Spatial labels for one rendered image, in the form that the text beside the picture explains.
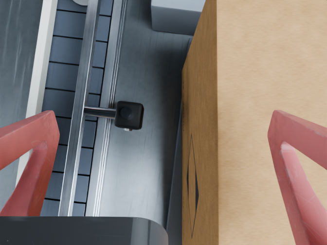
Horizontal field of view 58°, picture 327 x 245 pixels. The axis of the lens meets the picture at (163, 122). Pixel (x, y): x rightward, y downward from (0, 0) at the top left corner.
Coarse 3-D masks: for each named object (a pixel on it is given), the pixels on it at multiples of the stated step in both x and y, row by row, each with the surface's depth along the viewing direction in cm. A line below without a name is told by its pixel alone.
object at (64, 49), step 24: (72, 0) 43; (72, 24) 42; (72, 48) 42; (96, 48) 42; (48, 72) 42; (72, 72) 42; (96, 72) 42; (48, 96) 42; (72, 96) 42; (96, 96) 42; (96, 120) 42; (48, 192) 41
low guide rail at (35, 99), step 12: (48, 0) 39; (48, 12) 39; (48, 24) 39; (48, 36) 39; (36, 48) 39; (48, 48) 40; (36, 60) 39; (48, 60) 40; (36, 72) 38; (36, 84) 38; (36, 96) 38; (36, 108) 38; (24, 156) 38
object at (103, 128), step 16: (112, 16) 43; (112, 32) 43; (112, 48) 43; (112, 64) 42; (112, 80) 43; (112, 96) 45; (96, 144) 42; (96, 160) 42; (96, 176) 41; (96, 192) 41; (96, 208) 43
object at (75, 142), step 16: (96, 0) 34; (96, 16) 34; (96, 32) 35; (80, 64) 34; (80, 80) 34; (80, 96) 34; (80, 112) 34; (80, 128) 33; (80, 144) 34; (64, 176) 33; (64, 192) 33; (64, 208) 33
